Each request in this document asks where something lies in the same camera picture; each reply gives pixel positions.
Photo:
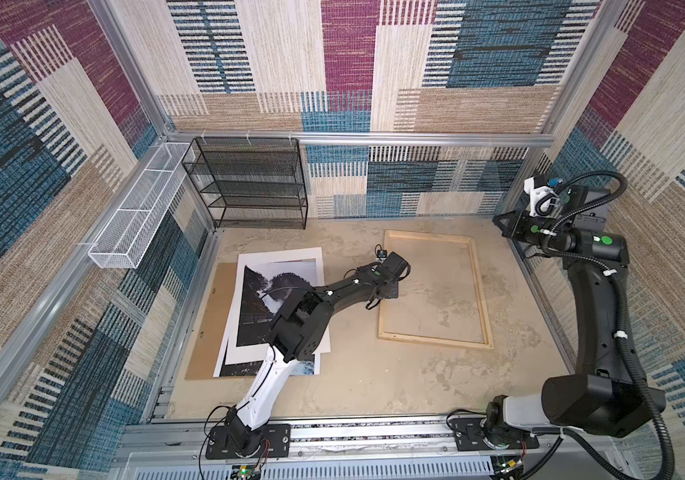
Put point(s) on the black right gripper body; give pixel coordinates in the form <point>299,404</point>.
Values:
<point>532,229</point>

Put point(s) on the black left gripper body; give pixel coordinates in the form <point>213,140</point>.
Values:
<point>392,289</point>

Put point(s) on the light wooden picture frame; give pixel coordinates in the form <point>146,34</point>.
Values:
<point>442,301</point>

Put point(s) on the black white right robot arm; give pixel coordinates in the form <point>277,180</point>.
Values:
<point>608,393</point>

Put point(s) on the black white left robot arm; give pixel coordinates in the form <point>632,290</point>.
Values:
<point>294,336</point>

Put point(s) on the colour landscape photo underneath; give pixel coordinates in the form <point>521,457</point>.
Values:
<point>249,369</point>

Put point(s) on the black white landscape photo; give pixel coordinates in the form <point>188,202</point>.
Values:
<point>263,282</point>

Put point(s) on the brown hardboard backing panel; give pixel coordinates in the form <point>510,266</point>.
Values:
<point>209,340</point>

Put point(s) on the black wire mesh shelf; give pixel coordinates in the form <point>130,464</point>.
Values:
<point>249,182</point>

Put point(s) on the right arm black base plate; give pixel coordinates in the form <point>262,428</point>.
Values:
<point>471,434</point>

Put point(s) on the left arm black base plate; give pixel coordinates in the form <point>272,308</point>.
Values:
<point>231,442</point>

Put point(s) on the white wire mesh basket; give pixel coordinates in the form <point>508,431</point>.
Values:
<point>124,241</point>

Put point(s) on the aluminium front rail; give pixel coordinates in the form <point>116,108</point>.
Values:
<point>353,447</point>

